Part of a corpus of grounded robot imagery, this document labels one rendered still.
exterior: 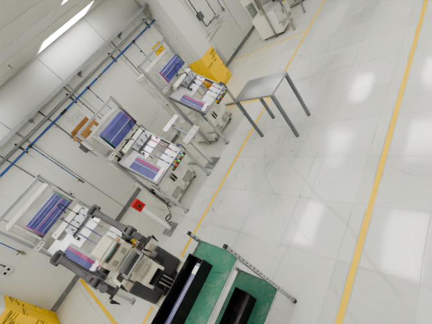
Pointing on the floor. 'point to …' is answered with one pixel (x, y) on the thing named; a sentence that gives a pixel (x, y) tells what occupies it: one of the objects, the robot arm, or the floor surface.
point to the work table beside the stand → (270, 85)
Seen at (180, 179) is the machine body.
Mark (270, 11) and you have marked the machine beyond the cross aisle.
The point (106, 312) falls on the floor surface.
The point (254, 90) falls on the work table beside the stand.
